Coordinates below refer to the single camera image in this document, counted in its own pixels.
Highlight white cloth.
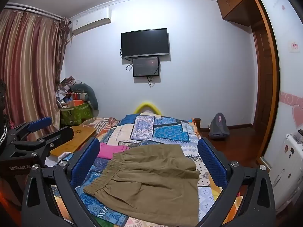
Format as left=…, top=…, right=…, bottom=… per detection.
left=45, top=152, right=71, bottom=169

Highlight striped red curtain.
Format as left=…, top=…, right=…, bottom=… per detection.
left=0, top=8, right=71, bottom=134

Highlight white sliding wardrobe door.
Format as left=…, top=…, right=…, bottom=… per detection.
left=258, top=0, right=303, bottom=171

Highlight grey backpack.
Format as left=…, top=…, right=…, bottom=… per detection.
left=208, top=112, right=230, bottom=140

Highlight wooden overhead cabinet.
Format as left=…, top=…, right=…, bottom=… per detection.
left=216, top=0, right=273, bottom=28

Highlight striped orange cloth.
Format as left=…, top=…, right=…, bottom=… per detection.
left=79, top=117, right=120, bottom=135

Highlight brown wooden door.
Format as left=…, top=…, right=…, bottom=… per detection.
left=250, top=0, right=281, bottom=169

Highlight wooden bed frame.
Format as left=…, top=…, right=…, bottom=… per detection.
left=191, top=117, right=202, bottom=138

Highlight black wall television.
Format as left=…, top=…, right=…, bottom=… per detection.
left=120, top=28, right=170, bottom=59

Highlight white air conditioner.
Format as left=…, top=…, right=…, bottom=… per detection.
left=69, top=7, right=112, bottom=35

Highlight pink cloth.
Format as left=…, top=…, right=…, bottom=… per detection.
left=97, top=142, right=129, bottom=160

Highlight yellow curved foam tube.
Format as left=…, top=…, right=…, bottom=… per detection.
left=134, top=101, right=163, bottom=115

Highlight small black wall monitor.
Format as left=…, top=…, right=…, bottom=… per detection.
left=132, top=56, right=160, bottom=77

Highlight white plastic cabinet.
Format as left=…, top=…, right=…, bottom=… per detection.
left=267, top=132, right=303, bottom=214

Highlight pile of crumpled papers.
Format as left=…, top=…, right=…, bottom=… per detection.
left=55, top=76, right=79, bottom=105

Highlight grey pillow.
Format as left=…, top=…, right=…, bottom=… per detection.
left=70, top=83, right=99, bottom=110

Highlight orange cardboard box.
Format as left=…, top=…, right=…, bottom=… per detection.
left=68, top=93, right=88, bottom=107

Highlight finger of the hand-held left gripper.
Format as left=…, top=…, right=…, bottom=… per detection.
left=9, top=126, right=75, bottom=169
left=9, top=117, right=52, bottom=143

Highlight olive green pants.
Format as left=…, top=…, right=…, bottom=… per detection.
left=83, top=144, right=200, bottom=226

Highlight orange green plush blanket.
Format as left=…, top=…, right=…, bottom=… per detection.
left=212, top=185, right=244, bottom=218

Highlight light wooden bench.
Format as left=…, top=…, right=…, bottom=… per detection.
left=50, top=125, right=96, bottom=158

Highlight white curtain rail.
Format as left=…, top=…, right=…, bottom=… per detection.
left=4, top=2, right=64, bottom=20

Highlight patchwork patterned blanket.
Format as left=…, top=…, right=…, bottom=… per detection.
left=51, top=114, right=244, bottom=227

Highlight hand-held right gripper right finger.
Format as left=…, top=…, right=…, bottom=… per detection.
left=197, top=137, right=276, bottom=227

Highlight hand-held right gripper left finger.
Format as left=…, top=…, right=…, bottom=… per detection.
left=21, top=137, right=101, bottom=227

